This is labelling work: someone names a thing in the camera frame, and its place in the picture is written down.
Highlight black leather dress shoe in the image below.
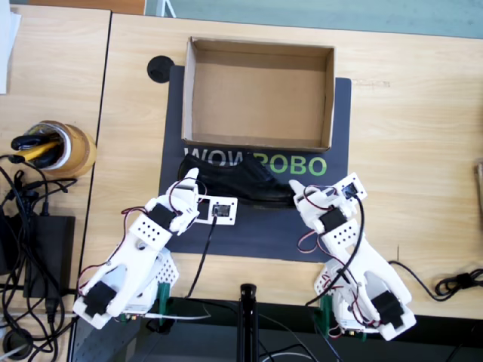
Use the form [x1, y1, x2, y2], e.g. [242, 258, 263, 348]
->
[177, 152, 299, 207]

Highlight open cardboard box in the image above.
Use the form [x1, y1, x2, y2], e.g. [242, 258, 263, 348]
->
[180, 35, 337, 154]

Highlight dark mat with WOWROBO print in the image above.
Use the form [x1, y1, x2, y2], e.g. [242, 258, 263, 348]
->
[156, 64, 354, 263]

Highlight green table clamp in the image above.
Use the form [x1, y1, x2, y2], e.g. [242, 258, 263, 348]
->
[156, 282, 175, 335]
[312, 296, 333, 336]

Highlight brown packing tape roll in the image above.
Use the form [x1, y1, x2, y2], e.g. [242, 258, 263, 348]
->
[22, 119, 98, 178]

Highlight black power adapter brick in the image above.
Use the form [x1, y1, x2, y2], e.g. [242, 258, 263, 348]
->
[22, 214, 76, 299]
[0, 210, 19, 276]

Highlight grey perforated metal panel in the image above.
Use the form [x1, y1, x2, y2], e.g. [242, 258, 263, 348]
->
[69, 316, 140, 362]

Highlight white paper stack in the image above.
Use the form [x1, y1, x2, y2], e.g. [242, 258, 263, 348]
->
[0, 0, 23, 95]

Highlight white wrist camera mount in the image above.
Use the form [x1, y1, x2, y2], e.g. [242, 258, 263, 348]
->
[337, 172, 369, 203]
[195, 195, 239, 226]

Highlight white perforated base plate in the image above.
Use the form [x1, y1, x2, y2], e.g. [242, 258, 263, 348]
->
[154, 252, 181, 287]
[314, 259, 340, 299]

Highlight black round cable grommet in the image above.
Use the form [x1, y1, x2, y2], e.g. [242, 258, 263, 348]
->
[146, 55, 177, 84]

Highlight thin white cable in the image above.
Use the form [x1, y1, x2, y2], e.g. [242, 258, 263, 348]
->
[145, 311, 212, 321]

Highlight black camera stand pole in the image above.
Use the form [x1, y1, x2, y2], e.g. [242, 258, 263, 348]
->
[238, 282, 260, 362]

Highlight black cable with plug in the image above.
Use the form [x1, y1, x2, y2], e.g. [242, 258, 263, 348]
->
[14, 176, 80, 218]
[0, 296, 76, 355]
[0, 152, 26, 178]

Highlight yellow black handled tool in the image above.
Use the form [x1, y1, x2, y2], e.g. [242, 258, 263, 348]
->
[20, 141, 64, 169]

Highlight coiled black power cable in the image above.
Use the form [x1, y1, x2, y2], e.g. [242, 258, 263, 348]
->
[388, 259, 483, 302]

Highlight black handled scissors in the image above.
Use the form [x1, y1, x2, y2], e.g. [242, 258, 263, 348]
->
[10, 134, 43, 151]

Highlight black ring shaped object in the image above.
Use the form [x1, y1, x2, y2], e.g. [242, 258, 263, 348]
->
[0, 327, 34, 359]

